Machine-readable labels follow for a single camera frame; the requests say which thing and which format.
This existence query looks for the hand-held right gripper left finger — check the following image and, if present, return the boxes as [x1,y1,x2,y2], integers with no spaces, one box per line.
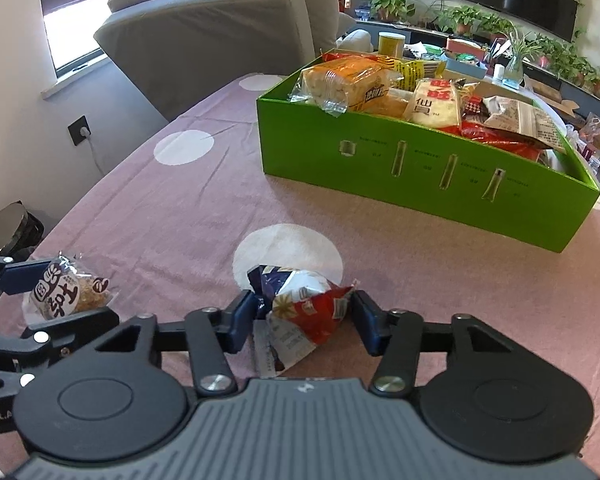
[94,289,259,395]

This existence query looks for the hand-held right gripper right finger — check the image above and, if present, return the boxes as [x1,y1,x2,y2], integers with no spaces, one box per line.
[351,290,526,396]

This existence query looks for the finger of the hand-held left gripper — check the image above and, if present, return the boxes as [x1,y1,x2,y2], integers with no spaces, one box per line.
[0,307,122,389]
[0,246,48,301]

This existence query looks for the clear pastry packet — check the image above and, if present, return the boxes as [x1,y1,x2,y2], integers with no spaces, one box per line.
[27,254,115,322]

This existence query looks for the blue white red packet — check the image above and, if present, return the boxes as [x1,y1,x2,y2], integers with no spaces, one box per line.
[246,264,357,377]

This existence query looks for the green cardboard box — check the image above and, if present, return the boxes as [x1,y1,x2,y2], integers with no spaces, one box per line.
[256,51,600,254]

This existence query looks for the white rice cracker packet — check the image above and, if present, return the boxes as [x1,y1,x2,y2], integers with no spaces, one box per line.
[404,78,465,130]

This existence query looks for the clear bread bag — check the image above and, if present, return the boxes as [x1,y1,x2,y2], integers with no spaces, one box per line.
[289,55,405,118]

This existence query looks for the tan snack packet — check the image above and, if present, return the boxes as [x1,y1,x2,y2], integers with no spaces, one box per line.
[481,95,568,155]

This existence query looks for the dark round stool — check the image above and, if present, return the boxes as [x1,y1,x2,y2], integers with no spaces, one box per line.
[0,187,45,261]

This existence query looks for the large dark framed window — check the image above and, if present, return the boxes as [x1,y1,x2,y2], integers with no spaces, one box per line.
[36,0,166,73]

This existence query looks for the white round coffee table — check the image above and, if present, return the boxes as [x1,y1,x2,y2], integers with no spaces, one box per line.
[472,72,576,131]

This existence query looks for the blue tray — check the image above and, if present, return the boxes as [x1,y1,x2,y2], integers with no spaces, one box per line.
[447,50,493,79]

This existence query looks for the yellow canister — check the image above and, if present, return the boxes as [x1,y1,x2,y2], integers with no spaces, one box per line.
[378,31,412,57]

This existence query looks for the white cushion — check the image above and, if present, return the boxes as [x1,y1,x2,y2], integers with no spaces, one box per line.
[337,29,376,54]

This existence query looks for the beige recliner sofa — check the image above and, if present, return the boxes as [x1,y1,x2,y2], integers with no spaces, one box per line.
[94,0,342,122]

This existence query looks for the spider plant in glass vase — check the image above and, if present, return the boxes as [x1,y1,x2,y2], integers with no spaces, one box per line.
[500,27,547,89]

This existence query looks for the dark television cabinet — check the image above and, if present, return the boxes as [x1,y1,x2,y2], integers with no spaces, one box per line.
[352,15,600,111]

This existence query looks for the orange storage box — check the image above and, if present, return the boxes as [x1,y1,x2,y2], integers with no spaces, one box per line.
[446,37,486,54]

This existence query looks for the open cardboard box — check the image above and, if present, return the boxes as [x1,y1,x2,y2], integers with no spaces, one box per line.
[522,75,581,116]

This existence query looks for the plastic bag of oranges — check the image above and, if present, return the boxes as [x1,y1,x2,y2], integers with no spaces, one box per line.
[577,115,600,152]

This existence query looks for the row of potted plants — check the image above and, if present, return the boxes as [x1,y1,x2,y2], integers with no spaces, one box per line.
[360,0,600,101]

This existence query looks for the white plug cable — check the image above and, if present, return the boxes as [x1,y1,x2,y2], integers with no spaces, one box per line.
[81,129,107,177]

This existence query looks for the dark wall outlet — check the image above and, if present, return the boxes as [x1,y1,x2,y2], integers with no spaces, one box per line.
[68,115,93,147]

